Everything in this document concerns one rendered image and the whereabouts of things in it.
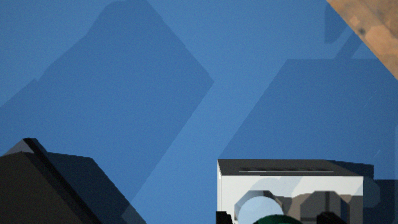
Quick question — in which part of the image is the blue bench mat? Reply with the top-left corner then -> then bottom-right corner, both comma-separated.
0,0 -> 398,224

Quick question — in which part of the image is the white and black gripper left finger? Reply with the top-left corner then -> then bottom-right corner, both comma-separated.
216,211 -> 233,224

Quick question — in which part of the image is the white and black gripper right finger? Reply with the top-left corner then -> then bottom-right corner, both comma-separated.
316,212 -> 347,224

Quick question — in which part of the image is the white tube rack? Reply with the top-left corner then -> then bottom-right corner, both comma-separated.
217,159 -> 363,224

